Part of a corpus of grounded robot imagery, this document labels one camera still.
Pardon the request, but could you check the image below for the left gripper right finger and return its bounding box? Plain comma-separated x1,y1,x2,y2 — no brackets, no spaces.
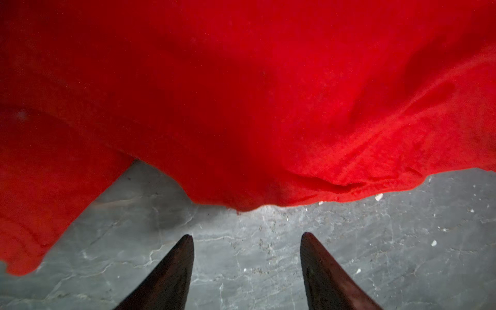
300,232,381,310

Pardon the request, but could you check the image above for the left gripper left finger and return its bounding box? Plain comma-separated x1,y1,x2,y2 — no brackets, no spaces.
115,235,195,310

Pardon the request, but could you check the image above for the bright red t-shirt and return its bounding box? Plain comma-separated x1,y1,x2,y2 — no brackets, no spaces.
1,1,495,276

